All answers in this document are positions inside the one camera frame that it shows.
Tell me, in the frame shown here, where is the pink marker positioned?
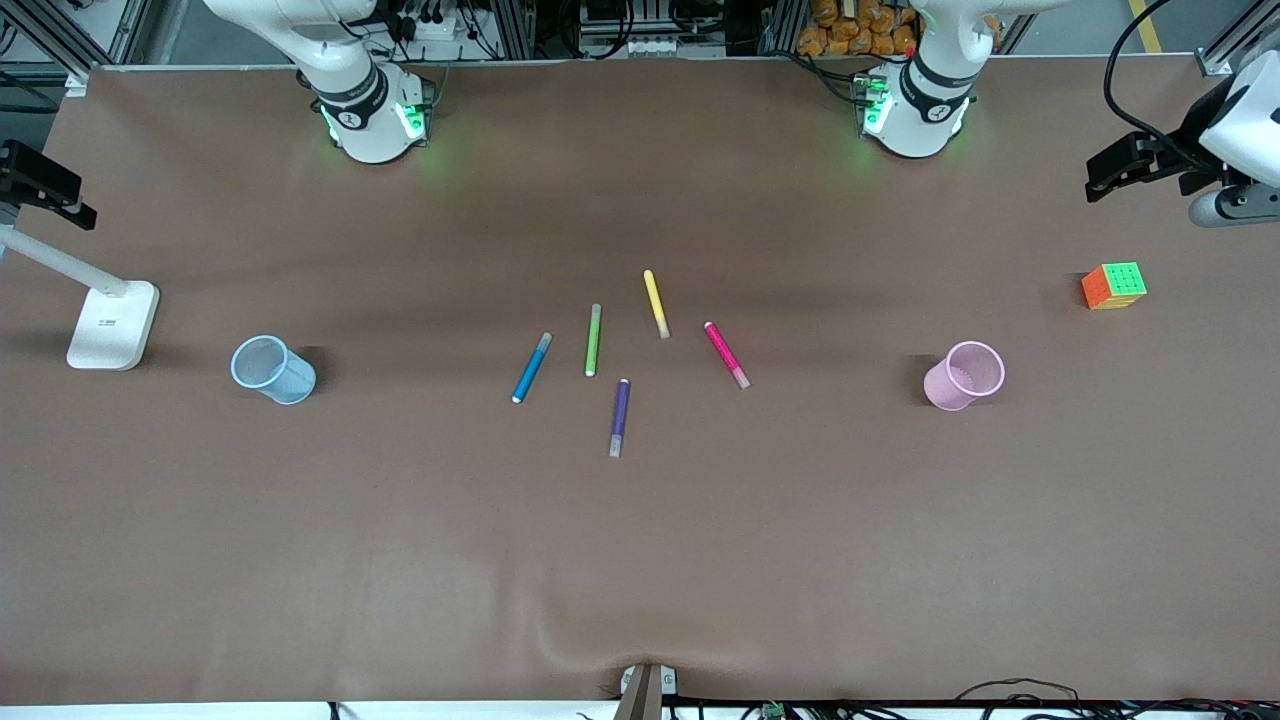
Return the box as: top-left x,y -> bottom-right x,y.
703,321 -> 752,390

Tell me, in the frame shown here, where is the blue marker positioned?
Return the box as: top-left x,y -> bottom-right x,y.
511,332 -> 554,405

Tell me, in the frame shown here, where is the white desk lamp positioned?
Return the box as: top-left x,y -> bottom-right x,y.
0,224 -> 161,372

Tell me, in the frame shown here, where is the multicoloured puzzle cube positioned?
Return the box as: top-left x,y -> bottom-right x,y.
1080,262 -> 1149,311

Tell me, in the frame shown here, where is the light blue mesh cup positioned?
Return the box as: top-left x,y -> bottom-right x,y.
230,335 -> 318,406

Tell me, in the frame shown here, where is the pink mesh cup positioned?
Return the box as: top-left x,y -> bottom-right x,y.
922,340 -> 1007,412

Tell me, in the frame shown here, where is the orange snack bag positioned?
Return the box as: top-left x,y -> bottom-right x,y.
796,0 -> 923,57

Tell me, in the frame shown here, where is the white power strip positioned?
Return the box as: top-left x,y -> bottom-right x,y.
393,4 -> 473,43

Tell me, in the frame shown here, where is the yellow marker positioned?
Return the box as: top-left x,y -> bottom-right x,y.
642,269 -> 672,340

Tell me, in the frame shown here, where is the purple marker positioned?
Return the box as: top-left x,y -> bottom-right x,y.
608,378 -> 632,459

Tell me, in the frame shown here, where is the grey table clamp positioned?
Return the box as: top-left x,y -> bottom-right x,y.
612,662 -> 679,720

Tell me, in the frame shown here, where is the black cable bundle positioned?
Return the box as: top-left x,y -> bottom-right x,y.
950,678 -> 1280,720

